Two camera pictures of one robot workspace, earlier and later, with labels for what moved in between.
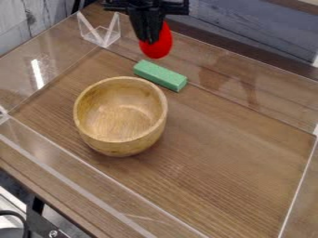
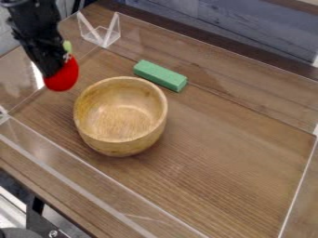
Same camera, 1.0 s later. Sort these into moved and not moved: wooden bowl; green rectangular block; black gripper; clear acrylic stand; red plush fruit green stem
Moved: red plush fruit green stem; black gripper
Not moved: wooden bowl; green rectangular block; clear acrylic stand
